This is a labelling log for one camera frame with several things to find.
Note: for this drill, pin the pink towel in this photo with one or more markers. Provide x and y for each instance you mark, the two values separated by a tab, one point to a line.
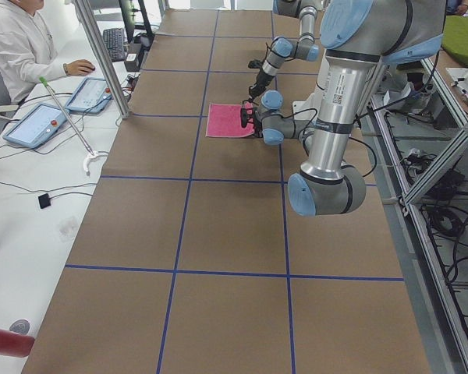
224	121

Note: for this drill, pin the black keyboard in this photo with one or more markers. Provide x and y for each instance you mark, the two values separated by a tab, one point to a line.
114	40

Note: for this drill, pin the far blue teach pendant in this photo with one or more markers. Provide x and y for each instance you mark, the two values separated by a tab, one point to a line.
90	97

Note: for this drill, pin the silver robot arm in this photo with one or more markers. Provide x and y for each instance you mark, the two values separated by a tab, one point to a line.
296	39
352	37

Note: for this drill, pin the green cloth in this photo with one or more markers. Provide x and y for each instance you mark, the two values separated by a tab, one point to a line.
455	38

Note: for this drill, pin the reacher grabber stick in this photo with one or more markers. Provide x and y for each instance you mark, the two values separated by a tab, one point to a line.
91	153

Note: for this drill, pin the person in white hoodie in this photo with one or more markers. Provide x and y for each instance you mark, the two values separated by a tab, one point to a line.
27	49

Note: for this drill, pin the grey round disc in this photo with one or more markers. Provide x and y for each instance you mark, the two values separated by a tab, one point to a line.
20	326

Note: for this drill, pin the black computer monitor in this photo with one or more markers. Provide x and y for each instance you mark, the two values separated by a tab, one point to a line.
128	12

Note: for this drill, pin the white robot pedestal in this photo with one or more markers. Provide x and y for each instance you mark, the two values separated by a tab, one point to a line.
305	110

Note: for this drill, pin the blue teach pendant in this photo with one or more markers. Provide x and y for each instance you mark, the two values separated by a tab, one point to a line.
90	97
36	127

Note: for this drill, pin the red fire extinguisher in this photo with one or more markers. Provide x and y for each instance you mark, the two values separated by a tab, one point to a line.
14	344

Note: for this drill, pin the aluminium frame post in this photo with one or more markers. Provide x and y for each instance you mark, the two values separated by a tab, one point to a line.
97	45

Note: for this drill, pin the small black square device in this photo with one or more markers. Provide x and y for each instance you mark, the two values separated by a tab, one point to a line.
44	201

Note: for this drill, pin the near blue teach pendant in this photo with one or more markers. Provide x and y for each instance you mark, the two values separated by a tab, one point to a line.
36	127

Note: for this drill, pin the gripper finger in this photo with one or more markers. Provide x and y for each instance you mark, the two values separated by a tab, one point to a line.
250	91
257	91

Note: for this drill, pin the person's right hand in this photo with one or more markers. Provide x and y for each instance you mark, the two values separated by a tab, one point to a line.
75	68

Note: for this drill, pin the black box white label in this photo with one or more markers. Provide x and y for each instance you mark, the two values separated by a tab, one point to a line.
134	57

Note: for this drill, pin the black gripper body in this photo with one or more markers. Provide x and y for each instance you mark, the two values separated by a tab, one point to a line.
260	79
254	121

